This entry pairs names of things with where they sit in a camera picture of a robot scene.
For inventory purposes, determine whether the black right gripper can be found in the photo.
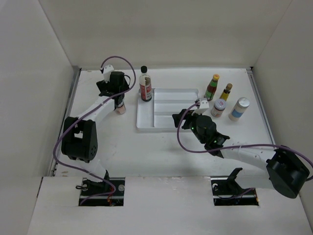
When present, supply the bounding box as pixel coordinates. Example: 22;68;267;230
173;108;206;144

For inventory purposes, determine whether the dark soy sauce bottle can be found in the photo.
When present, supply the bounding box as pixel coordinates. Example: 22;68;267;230
139;66;152;102

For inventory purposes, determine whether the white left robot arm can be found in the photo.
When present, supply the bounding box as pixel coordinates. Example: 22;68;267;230
61;70;131;177

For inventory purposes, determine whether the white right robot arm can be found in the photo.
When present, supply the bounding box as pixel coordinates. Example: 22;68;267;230
172;109;310;199

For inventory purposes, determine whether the white divided organizer tray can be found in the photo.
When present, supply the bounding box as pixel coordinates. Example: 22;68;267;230
136;88;199;133

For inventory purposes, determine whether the red chili sauce bottle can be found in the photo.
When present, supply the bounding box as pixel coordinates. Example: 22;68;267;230
204;74;220;101

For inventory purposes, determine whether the brown sauce jar white lid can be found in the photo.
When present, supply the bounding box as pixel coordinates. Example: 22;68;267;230
211;99;226;118

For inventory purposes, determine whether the small yellow oil bottle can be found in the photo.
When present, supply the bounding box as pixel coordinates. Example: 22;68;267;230
220;83;233;101

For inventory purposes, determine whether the white powder shaker blue label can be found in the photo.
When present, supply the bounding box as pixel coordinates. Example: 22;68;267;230
228;97;250;121

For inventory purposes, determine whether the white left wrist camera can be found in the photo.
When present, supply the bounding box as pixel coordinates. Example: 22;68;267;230
100;65;114;83

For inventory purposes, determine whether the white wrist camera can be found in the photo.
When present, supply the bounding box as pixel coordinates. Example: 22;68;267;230
100;65;114;83
193;98;210;115

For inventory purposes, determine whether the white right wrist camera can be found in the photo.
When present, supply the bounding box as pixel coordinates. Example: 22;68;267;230
193;98;210;115

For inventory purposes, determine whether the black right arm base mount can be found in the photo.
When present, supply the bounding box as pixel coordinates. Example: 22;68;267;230
210;168;259;206

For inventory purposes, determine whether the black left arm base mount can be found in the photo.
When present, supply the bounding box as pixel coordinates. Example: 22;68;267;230
75;172;126;207

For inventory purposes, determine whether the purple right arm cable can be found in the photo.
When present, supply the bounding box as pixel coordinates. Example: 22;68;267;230
177;101;313;182

